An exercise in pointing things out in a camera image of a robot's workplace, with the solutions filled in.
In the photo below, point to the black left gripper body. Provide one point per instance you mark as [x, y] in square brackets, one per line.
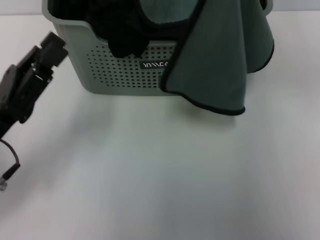
[17, 97]

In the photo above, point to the sage green perforated storage box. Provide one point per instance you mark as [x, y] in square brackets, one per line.
[112, 67]

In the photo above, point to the black cloth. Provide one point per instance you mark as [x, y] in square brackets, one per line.
[125, 37]

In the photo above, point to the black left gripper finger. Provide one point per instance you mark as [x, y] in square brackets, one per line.
[51, 60]
[51, 42]

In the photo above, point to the dark green black-trimmed towel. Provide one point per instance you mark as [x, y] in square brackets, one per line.
[220, 62]

